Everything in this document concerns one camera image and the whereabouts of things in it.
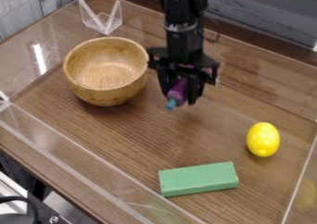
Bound clear acrylic tray wall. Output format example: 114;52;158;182
0;97;206;224

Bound clear acrylic corner bracket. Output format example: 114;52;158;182
78;0;123;35

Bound yellow toy lemon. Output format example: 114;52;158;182
246;122;280;157

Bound purple toy eggplant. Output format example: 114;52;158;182
166;65;213;110

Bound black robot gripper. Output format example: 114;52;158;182
146;47;221;106

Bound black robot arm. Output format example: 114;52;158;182
148;0;221;110

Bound green rectangular block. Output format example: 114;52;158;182
158;162;240;197

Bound black cable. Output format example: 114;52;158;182
0;195;45;224

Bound brown wooden bowl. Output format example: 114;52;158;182
63;37;149;106

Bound black metal bracket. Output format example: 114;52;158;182
27;193;73;224

